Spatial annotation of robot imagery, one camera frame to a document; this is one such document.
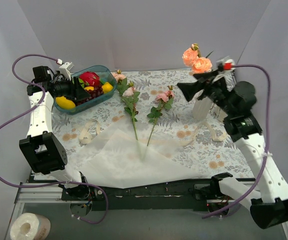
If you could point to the white ribbed vase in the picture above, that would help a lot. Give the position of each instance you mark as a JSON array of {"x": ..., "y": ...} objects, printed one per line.
[{"x": 201, "y": 109}]

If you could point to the yellow lemon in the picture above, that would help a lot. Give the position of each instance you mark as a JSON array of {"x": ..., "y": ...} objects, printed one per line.
[{"x": 89, "y": 88}]

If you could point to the peach rose stem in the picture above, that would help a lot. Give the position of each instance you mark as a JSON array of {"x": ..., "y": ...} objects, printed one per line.
[{"x": 192, "y": 58}]

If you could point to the white tissue roll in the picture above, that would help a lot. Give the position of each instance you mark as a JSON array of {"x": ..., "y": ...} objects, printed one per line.
[{"x": 30, "y": 226}]

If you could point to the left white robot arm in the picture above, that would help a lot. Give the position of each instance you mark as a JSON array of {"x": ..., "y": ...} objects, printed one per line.
[{"x": 42, "y": 150}]

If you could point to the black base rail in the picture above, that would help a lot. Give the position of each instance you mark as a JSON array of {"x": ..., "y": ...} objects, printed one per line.
[{"x": 194, "y": 194}]

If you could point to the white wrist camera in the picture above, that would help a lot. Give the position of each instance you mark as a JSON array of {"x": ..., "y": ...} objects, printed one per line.
[
  {"x": 65, "y": 69},
  {"x": 225, "y": 65}
]

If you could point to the pale pink rose stem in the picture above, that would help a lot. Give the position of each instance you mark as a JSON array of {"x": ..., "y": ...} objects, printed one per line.
[{"x": 129, "y": 96}]

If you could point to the yellow pear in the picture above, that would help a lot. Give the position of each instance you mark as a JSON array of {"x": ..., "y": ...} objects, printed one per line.
[{"x": 107, "y": 87}]

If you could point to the red dragon fruit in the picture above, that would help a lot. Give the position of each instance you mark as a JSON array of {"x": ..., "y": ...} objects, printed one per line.
[{"x": 90, "y": 79}]

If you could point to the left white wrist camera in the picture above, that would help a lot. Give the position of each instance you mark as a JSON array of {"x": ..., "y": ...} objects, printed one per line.
[{"x": 65, "y": 69}]

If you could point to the floral table mat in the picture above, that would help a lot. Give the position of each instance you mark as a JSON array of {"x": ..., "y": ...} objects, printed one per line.
[{"x": 210, "y": 149}]

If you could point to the dark red grapes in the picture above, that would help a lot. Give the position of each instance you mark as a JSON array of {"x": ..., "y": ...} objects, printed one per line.
[{"x": 97, "y": 92}]

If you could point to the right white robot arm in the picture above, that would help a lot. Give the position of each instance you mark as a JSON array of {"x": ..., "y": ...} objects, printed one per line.
[{"x": 267, "y": 198}]

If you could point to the white wrapping paper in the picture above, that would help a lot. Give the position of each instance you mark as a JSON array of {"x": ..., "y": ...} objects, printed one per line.
[{"x": 121, "y": 157}]

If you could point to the cream ribbon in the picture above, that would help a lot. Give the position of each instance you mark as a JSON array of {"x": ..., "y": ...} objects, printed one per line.
[{"x": 85, "y": 137}]

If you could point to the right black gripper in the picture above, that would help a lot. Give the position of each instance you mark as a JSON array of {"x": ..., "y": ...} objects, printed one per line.
[{"x": 204, "y": 85}]

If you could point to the jar with brown lid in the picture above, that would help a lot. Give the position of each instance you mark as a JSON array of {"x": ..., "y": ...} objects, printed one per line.
[{"x": 220, "y": 115}]

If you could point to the teal plastic fruit basket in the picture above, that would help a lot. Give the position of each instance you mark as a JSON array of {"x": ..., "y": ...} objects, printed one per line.
[{"x": 105, "y": 76}]

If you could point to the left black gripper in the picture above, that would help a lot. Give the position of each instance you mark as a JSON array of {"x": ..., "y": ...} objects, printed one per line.
[{"x": 75, "y": 88}]

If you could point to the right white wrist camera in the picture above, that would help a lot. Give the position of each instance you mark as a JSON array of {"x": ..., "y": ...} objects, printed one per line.
[{"x": 225, "y": 65}]

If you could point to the yellow mango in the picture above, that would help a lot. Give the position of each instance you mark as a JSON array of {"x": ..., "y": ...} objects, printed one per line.
[{"x": 65, "y": 103}]

